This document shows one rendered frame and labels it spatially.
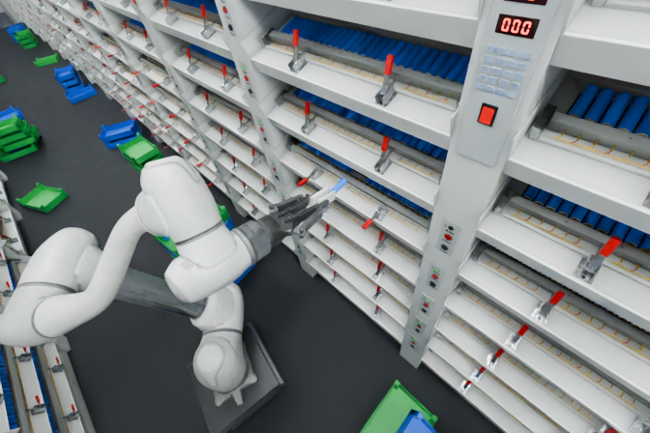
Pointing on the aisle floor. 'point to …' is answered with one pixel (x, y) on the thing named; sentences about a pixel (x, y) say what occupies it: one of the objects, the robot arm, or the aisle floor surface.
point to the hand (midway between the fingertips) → (322, 197)
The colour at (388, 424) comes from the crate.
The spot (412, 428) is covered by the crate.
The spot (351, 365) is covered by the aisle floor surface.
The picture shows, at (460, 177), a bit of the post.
